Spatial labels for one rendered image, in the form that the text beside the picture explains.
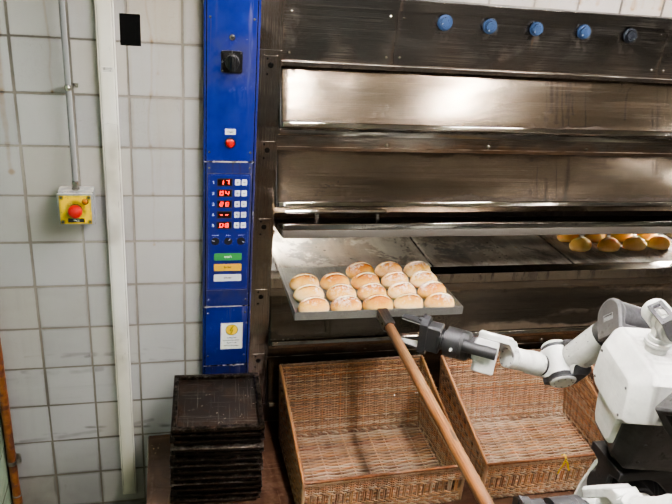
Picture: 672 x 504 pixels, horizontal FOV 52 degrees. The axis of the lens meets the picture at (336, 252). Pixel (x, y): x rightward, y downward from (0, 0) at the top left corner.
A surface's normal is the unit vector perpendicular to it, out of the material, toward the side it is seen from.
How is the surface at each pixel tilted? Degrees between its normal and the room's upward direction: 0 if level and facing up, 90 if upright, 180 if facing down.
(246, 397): 0
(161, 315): 90
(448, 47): 90
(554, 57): 90
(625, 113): 69
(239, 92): 90
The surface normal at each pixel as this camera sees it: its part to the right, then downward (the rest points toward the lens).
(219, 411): 0.08, -0.91
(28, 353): 0.22, 0.42
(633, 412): -0.71, 0.15
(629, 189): 0.24, 0.08
